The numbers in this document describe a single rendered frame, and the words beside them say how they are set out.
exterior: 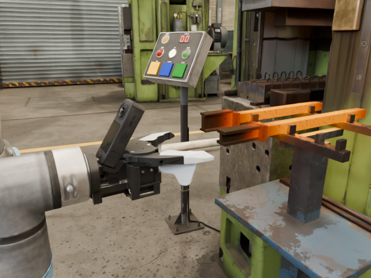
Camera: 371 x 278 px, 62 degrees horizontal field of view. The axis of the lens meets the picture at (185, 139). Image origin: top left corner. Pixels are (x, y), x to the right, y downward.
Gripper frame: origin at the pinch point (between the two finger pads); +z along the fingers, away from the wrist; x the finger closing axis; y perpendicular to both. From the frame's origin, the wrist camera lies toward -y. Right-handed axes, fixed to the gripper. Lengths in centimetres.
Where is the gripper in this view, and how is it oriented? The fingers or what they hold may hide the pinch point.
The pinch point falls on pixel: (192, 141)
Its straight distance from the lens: 58.4
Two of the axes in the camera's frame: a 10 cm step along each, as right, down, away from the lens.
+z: 8.7, -1.5, 4.7
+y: 0.0, 9.5, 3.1
